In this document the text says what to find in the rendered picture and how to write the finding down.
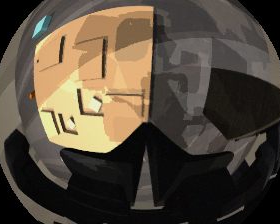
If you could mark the light blue flat block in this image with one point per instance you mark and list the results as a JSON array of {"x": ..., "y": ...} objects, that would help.
[{"x": 41, "y": 27}]

